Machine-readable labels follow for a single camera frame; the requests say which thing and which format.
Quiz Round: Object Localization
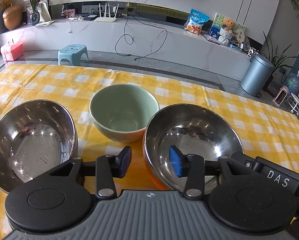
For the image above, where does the orange steel bowl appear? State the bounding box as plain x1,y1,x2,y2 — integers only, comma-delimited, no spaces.
143,103,244,191

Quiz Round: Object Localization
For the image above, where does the green ceramic bowl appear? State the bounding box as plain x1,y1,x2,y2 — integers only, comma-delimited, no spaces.
89,84,160,143

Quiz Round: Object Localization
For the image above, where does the blue steel bowl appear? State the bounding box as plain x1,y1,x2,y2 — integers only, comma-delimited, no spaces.
0,99,78,193

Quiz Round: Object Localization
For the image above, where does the yellow checked tablecloth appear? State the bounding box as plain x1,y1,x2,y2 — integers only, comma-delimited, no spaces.
0,64,299,240

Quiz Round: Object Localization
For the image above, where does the white round stool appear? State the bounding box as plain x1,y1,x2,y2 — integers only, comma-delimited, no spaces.
287,93,299,116

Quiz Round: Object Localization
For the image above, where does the blue water jug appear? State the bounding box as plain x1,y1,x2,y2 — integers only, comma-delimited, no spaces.
284,69,299,94

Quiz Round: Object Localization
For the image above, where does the grey trash can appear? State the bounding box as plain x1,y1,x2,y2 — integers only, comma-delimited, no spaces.
240,54,274,96

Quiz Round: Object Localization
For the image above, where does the blue plastic stool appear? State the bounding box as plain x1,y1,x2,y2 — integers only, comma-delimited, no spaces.
58,44,89,66

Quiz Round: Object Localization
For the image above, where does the potted green plant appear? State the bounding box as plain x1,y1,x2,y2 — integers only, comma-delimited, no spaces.
260,33,298,91

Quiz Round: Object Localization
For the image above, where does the teddy bear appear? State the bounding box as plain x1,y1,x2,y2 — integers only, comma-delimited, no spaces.
218,17,236,46

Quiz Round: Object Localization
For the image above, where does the white wifi router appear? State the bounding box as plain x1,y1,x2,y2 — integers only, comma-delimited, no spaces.
94,3,119,22

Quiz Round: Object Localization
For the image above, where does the blue snack bag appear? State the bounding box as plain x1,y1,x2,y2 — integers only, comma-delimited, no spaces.
184,9,209,35

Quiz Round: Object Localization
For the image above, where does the green picture book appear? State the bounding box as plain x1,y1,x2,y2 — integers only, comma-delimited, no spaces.
209,13,246,47

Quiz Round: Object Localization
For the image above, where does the pink storage box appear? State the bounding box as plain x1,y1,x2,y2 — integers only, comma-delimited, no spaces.
0,40,24,62

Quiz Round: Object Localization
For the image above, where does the pink photo card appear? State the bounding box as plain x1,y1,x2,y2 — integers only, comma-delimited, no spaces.
62,9,76,19

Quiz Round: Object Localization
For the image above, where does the gold acorn vase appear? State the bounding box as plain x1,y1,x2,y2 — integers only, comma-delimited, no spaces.
0,0,23,33

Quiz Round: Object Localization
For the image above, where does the black cable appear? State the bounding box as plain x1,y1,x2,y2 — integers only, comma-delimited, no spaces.
114,12,169,61

